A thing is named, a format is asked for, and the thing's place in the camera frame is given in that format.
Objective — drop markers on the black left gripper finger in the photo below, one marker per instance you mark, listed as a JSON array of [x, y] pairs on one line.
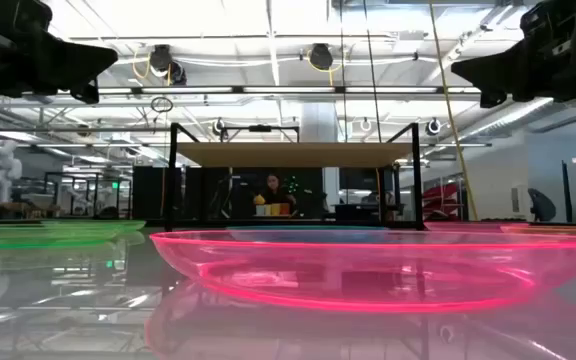
[[88, 93], [78, 60]]

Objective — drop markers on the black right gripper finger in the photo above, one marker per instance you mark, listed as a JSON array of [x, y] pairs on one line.
[[503, 70], [492, 99]]

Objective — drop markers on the translucent green plate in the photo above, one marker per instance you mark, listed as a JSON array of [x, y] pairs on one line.
[[28, 240], [128, 225]]

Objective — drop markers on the translucent orange plate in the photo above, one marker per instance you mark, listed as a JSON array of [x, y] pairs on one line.
[[563, 230]]

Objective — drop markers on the large translucent pink plate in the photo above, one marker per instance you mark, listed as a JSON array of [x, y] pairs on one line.
[[368, 280]]

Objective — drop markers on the translucent blue plate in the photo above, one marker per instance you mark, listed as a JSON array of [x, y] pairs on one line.
[[308, 228]]

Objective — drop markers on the wooden shelf board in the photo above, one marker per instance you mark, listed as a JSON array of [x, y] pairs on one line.
[[293, 155]]

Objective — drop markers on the red background object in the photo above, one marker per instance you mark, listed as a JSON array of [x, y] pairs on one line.
[[440, 200]]

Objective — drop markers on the white robot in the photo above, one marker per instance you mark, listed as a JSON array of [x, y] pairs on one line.
[[0, 170]]

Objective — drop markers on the black upright panel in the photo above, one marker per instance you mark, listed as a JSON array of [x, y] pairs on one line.
[[566, 190]]

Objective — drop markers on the dark office chair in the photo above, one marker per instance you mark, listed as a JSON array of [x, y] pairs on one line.
[[542, 206]]

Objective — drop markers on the overhead light bar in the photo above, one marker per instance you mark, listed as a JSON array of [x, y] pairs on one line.
[[288, 90]]

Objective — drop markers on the pale block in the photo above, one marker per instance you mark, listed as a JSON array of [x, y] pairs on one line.
[[260, 210]]

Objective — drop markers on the person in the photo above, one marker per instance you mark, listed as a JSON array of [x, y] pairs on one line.
[[274, 192]]

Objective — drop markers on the yellow block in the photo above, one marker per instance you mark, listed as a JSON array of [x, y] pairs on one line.
[[275, 209]]

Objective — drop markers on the orange block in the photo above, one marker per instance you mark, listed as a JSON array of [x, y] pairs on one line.
[[285, 209]]

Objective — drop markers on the black frame wooden shelf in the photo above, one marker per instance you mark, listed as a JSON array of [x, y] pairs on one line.
[[172, 175]]

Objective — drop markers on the black background camera frame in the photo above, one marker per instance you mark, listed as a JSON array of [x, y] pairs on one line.
[[260, 128]]

